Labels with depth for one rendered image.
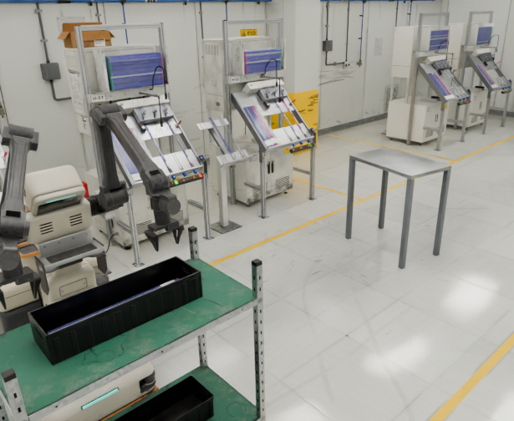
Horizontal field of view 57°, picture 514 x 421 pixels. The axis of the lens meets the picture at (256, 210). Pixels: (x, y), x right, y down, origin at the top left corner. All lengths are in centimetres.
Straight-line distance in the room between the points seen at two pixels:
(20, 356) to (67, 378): 22
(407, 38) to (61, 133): 501
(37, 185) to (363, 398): 197
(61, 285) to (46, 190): 45
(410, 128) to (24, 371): 686
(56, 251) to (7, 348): 51
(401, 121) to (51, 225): 647
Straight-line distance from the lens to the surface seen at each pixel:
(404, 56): 779
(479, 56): 921
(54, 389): 159
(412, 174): 377
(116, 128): 188
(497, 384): 313
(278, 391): 283
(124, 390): 263
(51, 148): 569
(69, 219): 216
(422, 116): 771
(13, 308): 255
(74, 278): 227
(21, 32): 552
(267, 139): 476
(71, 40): 443
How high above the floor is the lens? 195
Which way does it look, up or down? 23 degrees down
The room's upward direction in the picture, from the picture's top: 1 degrees counter-clockwise
